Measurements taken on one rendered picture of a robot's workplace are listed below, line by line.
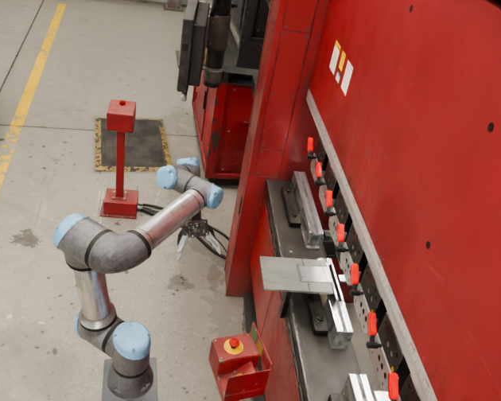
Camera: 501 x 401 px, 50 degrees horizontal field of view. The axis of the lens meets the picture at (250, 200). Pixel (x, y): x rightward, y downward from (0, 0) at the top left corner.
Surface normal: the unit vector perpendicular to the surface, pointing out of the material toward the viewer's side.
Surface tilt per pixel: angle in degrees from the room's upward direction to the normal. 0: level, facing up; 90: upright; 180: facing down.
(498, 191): 90
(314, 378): 0
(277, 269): 0
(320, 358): 0
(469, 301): 90
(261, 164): 90
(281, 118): 90
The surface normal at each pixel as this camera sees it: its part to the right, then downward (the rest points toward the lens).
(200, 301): 0.15, -0.81
